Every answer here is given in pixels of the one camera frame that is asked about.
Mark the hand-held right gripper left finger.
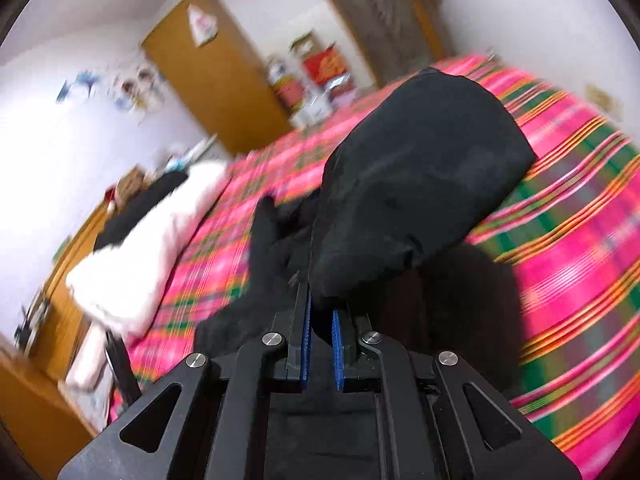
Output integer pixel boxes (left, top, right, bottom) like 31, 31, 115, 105
57, 280, 313, 480

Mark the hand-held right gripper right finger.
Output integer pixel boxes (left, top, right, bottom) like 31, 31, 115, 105
332, 307, 583, 480

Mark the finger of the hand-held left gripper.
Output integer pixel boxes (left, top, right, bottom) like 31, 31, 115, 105
105, 331, 142, 407

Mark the black padded jacket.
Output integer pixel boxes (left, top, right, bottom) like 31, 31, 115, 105
194, 66, 538, 480

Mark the wooden nightstand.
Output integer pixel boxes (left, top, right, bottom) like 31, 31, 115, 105
0, 340, 98, 478

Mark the wooden headboard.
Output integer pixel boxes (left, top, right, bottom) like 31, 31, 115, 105
30, 202, 111, 378

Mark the white duvet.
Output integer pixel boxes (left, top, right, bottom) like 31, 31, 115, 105
65, 160, 233, 391

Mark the black cloth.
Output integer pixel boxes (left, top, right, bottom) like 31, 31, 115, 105
94, 172, 188, 251

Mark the brown plush toy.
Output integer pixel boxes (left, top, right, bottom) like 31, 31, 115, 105
106, 167, 151, 207

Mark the pink plaid bed sheet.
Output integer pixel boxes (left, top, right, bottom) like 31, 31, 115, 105
107, 52, 640, 480

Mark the wooden wardrobe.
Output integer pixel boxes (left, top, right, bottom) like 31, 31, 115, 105
142, 0, 292, 155

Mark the red cardboard box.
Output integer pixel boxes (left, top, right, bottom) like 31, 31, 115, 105
302, 45, 351, 88

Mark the white paper sticker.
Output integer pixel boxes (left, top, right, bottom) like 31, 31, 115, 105
186, 4, 218, 47

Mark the wooden door with grey cover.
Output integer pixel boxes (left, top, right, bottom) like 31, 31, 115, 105
305, 0, 448, 87

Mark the cartoon wall poster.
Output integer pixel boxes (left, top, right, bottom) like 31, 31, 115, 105
112, 60, 168, 113

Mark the blue wall picture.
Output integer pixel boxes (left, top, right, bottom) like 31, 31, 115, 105
56, 71, 101, 103

